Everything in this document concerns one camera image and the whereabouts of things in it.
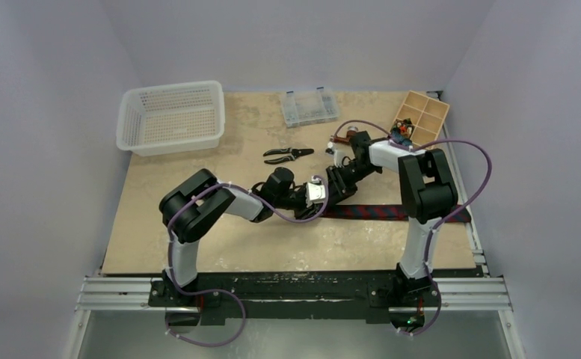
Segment red navy striped tie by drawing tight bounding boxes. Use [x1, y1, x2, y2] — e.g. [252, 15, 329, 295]
[319, 203, 472, 224]

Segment wooden compartment box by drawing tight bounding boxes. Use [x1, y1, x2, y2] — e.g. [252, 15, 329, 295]
[391, 90, 450, 147]

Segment white plastic basket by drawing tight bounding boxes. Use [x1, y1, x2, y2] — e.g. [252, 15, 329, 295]
[116, 80, 226, 156]

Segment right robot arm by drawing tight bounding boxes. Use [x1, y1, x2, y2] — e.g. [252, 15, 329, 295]
[325, 132, 458, 304]

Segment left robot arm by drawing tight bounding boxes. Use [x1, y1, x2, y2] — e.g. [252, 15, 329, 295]
[159, 167, 329, 306]

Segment black pliers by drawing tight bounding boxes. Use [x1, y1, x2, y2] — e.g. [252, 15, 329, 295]
[262, 147, 315, 165]

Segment blue patterned rolled tie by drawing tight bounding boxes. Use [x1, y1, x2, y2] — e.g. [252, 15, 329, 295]
[393, 137, 413, 147]

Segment multicolour rolled tie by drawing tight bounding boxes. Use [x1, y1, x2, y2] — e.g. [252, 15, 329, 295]
[390, 118, 414, 140]

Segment clear plastic organizer box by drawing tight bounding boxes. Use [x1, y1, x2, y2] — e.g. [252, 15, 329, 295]
[280, 87, 340, 128]

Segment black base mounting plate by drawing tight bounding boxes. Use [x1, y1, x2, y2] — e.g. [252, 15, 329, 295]
[147, 270, 442, 328]

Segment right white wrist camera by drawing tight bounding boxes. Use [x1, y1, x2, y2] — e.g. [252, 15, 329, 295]
[325, 142, 345, 168]

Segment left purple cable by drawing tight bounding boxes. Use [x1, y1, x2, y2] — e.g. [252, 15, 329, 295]
[163, 176, 331, 348]

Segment purple cable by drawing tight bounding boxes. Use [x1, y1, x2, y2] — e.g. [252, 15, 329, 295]
[332, 120, 494, 338]
[163, 176, 331, 348]

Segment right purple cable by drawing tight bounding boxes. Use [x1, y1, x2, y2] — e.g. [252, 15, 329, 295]
[332, 120, 494, 338]

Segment aluminium frame rail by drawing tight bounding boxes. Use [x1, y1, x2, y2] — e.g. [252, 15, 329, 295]
[62, 276, 526, 359]

